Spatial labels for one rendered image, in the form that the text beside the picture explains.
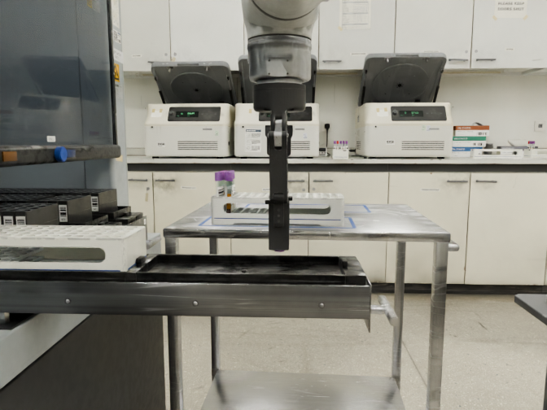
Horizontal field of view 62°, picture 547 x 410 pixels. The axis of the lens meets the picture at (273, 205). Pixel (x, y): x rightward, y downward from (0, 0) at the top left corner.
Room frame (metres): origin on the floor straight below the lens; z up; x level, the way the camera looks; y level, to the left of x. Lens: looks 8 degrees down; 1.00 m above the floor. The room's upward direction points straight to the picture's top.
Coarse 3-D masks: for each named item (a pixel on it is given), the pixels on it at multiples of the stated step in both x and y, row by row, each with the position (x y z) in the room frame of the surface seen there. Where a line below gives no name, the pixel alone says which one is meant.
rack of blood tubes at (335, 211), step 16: (240, 208) 1.09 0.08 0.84; (256, 208) 1.10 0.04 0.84; (304, 208) 1.10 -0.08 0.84; (320, 208) 1.09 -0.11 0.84; (336, 208) 0.99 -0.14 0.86; (224, 224) 1.01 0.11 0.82; (240, 224) 1.01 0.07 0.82; (256, 224) 1.01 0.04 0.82; (304, 224) 1.00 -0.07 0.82; (320, 224) 1.00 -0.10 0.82; (336, 224) 0.99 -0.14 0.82
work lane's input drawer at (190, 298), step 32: (160, 256) 0.75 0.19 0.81; (192, 256) 0.74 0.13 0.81; (224, 256) 0.74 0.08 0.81; (256, 256) 0.74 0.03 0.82; (288, 256) 0.74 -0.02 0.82; (320, 256) 0.73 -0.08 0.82; (352, 256) 0.73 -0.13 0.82; (0, 288) 0.64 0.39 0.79; (32, 288) 0.64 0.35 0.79; (64, 288) 0.63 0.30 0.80; (96, 288) 0.63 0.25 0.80; (128, 288) 0.63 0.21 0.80; (160, 288) 0.63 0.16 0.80; (192, 288) 0.62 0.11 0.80; (224, 288) 0.62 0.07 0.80; (256, 288) 0.62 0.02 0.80; (288, 288) 0.62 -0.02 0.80; (320, 288) 0.62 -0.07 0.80; (352, 288) 0.61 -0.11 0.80
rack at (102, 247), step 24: (0, 240) 0.66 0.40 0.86; (24, 240) 0.65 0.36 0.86; (48, 240) 0.65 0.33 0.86; (72, 240) 0.65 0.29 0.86; (96, 240) 0.65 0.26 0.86; (120, 240) 0.65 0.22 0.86; (144, 240) 0.73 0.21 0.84; (0, 264) 0.66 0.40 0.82; (24, 264) 0.65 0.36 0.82; (48, 264) 0.65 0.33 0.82; (72, 264) 0.65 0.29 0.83; (96, 264) 0.65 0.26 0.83; (120, 264) 0.65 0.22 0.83
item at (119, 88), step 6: (114, 0) 1.30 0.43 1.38; (114, 6) 1.30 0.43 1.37; (114, 12) 1.30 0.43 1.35; (114, 18) 1.30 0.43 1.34; (114, 24) 1.29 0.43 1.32; (114, 30) 1.29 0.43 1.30; (114, 36) 1.29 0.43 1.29; (120, 36) 1.34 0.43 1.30; (120, 42) 1.34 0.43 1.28; (120, 90) 1.32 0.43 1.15; (120, 96) 1.32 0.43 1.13; (120, 156) 1.30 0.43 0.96
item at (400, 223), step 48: (336, 240) 0.94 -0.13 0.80; (384, 240) 0.93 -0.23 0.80; (432, 240) 0.92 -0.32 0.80; (432, 288) 0.93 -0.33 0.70; (432, 336) 0.92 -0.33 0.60; (240, 384) 1.30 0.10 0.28; (288, 384) 1.30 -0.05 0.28; (336, 384) 1.30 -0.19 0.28; (384, 384) 1.30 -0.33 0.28; (432, 384) 0.92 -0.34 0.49
